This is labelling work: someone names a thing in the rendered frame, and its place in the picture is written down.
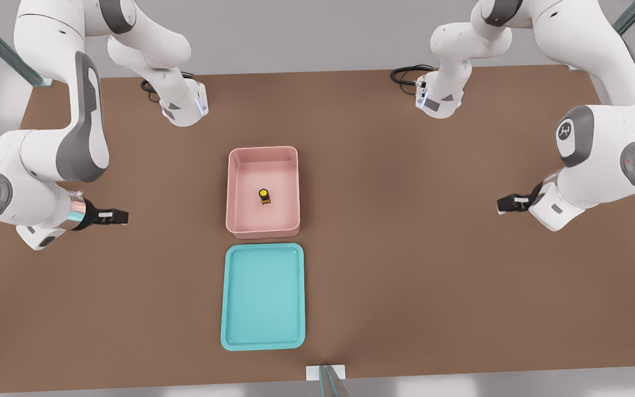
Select pink plastic box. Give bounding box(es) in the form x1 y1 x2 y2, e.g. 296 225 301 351
225 146 301 240

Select pale blue-green tray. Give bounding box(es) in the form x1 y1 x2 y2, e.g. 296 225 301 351
220 243 306 351

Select black cable loop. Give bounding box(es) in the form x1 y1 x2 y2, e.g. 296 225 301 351
390 65 435 95
141 72 195 104

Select silver frame post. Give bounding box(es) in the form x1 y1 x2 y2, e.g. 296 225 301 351
0 4 53 88
306 364 351 397
567 0 635 71

